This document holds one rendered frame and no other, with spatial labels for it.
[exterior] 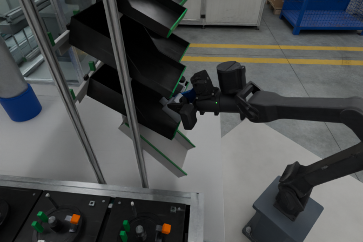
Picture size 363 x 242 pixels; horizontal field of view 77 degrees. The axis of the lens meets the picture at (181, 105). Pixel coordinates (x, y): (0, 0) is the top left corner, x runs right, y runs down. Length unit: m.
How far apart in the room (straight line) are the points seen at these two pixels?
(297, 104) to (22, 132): 1.25
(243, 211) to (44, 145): 0.93
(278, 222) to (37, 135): 1.12
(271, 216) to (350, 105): 0.39
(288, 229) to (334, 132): 2.11
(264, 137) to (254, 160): 0.16
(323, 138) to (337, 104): 2.17
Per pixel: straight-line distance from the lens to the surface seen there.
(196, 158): 1.06
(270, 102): 0.54
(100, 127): 1.25
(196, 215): 0.83
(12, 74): 1.34
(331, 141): 2.68
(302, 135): 2.59
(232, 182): 1.02
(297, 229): 0.77
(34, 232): 0.89
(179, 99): 0.66
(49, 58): 0.62
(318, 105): 0.51
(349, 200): 1.16
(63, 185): 0.97
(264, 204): 0.77
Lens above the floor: 1.71
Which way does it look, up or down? 41 degrees down
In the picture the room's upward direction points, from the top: straight up
